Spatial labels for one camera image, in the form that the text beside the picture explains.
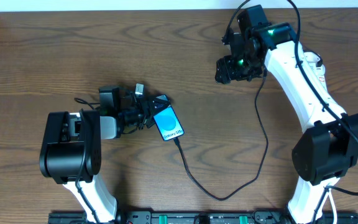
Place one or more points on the blue smartphone lit screen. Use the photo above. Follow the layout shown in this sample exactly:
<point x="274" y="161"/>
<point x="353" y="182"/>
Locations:
<point x="168" y="124"/>

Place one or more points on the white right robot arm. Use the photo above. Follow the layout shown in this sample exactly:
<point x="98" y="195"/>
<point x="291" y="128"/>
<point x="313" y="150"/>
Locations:
<point x="328" y="146"/>

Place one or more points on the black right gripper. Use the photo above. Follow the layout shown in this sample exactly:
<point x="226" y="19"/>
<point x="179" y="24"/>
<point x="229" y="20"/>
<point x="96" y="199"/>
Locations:
<point x="224" y="71"/>

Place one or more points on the white power strip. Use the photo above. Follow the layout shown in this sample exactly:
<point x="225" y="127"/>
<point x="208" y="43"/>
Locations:
<point x="316" y="63"/>

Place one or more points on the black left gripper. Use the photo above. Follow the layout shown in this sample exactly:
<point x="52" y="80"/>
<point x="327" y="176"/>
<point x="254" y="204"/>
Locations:
<point x="148" y="111"/>

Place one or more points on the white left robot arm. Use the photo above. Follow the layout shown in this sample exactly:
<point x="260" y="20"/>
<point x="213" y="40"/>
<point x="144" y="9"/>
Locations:
<point x="71" y="148"/>

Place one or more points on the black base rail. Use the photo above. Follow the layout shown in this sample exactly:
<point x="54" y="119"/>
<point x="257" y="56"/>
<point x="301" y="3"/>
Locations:
<point x="144" y="217"/>

